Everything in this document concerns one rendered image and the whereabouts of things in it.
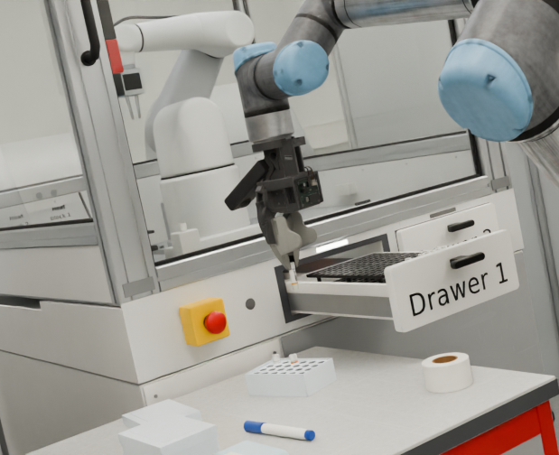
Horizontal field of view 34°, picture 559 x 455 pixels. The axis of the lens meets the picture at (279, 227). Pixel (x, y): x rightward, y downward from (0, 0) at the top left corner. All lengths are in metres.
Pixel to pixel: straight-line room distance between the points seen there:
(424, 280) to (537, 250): 2.13
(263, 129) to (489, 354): 0.92
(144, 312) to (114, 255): 0.12
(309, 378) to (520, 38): 0.67
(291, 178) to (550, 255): 2.27
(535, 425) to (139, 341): 0.68
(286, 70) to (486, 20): 0.36
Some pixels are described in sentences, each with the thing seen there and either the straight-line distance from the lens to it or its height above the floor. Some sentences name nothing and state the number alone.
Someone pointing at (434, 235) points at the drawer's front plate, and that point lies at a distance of 2.01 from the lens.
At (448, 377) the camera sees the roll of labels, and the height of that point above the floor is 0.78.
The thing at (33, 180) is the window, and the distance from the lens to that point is 1.92.
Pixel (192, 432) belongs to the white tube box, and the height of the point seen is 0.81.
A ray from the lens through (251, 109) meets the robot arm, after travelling 1.47.
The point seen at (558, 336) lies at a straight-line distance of 3.70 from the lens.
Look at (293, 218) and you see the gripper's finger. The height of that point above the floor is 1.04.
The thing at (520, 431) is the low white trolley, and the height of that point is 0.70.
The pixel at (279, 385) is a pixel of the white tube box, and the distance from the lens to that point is 1.51.
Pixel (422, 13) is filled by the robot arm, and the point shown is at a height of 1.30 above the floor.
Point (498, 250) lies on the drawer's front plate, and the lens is 1.68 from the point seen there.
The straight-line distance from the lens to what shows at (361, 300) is 1.61.
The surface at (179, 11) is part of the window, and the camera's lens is 1.75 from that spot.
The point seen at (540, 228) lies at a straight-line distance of 3.61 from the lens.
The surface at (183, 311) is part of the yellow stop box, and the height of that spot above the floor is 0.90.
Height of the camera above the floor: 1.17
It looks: 6 degrees down
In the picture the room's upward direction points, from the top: 12 degrees counter-clockwise
